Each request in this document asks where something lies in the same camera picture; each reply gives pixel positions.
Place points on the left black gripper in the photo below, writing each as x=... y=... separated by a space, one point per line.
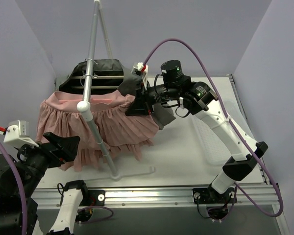
x=51 y=150

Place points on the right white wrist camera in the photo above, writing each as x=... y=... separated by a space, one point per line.
x=141 y=70

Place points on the pink plastic hanger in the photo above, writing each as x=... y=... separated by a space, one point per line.
x=94 y=101

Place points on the white plastic basket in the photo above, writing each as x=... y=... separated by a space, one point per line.
x=220 y=136

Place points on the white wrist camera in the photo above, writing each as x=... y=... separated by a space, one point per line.
x=141 y=70
x=17 y=134

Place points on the wooden multi-bar hanger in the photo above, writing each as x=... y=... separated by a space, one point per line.
x=97 y=82

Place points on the pink pleated skirt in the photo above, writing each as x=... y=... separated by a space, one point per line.
x=119 y=132

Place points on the aluminium mounting rail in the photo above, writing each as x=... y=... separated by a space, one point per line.
x=166 y=197

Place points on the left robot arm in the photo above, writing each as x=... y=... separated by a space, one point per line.
x=18 y=181

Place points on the grey pleated skirt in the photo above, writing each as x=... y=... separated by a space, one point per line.
x=112 y=67

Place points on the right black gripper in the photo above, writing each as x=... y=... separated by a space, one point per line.
x=142 y=97

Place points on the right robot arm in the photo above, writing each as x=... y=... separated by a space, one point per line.
x=203 y=103

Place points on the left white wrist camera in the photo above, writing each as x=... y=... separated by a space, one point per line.
x=17 y=134

